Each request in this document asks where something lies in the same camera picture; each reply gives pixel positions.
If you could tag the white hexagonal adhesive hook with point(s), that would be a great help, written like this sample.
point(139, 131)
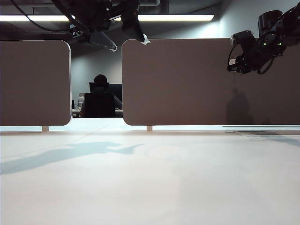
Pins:
point(233, 62)

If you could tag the seated person dark hair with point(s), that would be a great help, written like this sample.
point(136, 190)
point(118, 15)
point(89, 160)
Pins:
point(100, 78)

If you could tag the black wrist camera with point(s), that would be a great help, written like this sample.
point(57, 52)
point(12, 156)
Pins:
point(76, 33)
point(245, 36)

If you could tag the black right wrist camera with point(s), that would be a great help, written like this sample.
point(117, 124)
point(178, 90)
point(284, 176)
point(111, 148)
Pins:
point(245, 36)

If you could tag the black office chair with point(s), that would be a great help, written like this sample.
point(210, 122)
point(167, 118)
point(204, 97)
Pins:
point(98, 105)

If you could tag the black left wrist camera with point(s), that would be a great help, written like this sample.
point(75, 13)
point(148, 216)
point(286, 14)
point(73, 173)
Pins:
point(76, 33)

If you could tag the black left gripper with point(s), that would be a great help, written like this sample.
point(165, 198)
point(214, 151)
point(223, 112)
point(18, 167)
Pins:
point(100, 14)

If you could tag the grey desk divider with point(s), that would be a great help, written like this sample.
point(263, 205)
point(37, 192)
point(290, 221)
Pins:
point(175, 82)
point(35, 82)

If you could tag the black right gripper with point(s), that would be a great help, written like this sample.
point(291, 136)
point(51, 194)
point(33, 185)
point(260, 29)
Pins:
point(262, 51)

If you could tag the pale background container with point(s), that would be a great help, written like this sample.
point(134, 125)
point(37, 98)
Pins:
point(81, 100)

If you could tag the dark computer monitor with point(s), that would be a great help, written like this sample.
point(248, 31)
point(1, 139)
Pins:
point(117, 90)

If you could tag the left grey desk divider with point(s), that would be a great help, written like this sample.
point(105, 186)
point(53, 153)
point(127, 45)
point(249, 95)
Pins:
point(35, 82)

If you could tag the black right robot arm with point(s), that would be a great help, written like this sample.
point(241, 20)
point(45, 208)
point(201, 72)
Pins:
point(269, 21)

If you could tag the right grey desk divider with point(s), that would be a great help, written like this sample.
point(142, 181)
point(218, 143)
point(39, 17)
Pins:
point(175, 82)

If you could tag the long ceiling light strip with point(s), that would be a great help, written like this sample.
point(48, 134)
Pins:
point(175, 18)

